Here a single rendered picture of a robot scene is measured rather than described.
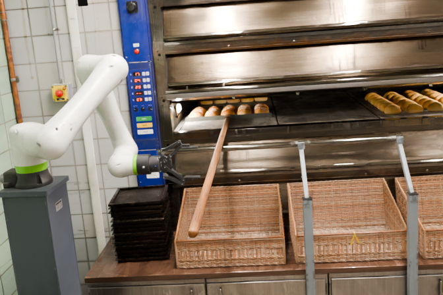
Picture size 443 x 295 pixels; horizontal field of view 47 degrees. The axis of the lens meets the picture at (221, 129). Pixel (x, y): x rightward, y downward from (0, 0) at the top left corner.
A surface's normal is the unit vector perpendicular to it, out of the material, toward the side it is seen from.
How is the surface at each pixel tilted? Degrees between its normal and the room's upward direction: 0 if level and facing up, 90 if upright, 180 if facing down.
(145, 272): 0
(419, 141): 70
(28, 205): 90
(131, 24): 90
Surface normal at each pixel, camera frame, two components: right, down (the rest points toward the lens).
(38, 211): -0.13, 0.21
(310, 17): -0.08, -0.15
